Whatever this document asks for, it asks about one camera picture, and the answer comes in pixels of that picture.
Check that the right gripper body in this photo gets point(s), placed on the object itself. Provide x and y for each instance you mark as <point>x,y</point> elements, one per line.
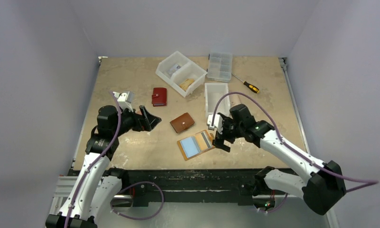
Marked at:
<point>226,130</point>

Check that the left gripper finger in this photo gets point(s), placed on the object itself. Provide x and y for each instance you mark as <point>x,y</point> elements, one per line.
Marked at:
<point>146,124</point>
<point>147,117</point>

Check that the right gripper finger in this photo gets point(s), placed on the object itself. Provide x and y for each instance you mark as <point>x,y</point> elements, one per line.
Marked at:
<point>218,141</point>
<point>224,147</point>

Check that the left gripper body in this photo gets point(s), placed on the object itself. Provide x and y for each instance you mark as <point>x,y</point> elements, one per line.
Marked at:
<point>129,120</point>

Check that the tan card holder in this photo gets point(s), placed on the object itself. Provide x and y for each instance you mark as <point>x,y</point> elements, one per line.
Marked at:
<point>196,144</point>

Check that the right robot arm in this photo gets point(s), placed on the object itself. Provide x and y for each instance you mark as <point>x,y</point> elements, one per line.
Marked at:
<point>316,182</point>

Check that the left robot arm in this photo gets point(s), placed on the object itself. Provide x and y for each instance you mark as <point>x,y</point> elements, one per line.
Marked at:
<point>96,184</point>

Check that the red card holder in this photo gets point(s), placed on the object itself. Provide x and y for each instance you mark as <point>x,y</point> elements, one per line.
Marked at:
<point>159,96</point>

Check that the brown card holder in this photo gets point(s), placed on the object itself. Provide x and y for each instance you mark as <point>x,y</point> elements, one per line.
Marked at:
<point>182,123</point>

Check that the card in bin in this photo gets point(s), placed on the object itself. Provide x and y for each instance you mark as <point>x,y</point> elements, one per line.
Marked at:
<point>173,69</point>

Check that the white small bin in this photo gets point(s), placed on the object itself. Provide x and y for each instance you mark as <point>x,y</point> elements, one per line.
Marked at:
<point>213,92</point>

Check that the yellow item in bin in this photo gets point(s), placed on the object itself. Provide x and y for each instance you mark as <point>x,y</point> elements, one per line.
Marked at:
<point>186,83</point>

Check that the yellow black screwdriver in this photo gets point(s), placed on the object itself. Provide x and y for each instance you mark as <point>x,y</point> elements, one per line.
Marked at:
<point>251,87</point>

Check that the white divided bin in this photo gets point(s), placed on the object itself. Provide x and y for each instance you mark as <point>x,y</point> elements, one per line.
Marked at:
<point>189,69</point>

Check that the clear compartment organizer box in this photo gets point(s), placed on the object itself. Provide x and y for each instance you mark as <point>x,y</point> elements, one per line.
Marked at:
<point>219,67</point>

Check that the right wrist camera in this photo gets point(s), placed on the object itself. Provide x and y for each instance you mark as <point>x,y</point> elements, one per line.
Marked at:
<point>214,122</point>

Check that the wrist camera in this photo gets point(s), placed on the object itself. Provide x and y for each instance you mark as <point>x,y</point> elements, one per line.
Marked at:
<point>125,100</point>
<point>214,122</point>

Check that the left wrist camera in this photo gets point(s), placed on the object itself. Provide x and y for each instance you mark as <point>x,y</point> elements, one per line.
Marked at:
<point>125,100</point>

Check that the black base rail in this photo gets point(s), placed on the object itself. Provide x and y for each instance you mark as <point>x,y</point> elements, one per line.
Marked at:
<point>192,186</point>

